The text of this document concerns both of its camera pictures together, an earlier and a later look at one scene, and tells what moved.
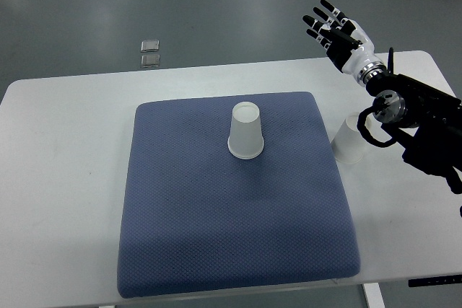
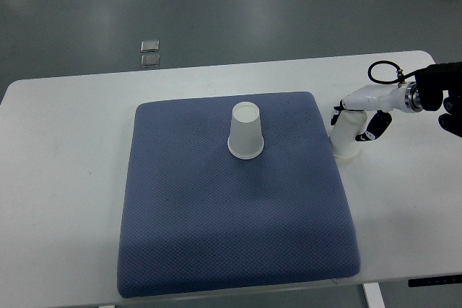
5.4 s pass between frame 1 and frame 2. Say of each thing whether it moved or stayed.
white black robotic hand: moved
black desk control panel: stayed
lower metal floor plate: stayed
